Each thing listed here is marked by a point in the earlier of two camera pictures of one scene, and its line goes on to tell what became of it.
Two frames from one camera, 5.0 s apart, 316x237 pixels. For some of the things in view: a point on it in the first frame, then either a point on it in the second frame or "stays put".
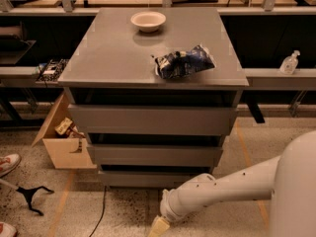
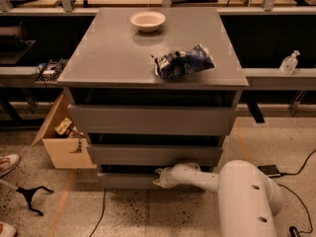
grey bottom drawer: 148,178 stays put
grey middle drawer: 154,155 stays put
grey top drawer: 154,118 stays put
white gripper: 167,208 to 177,174
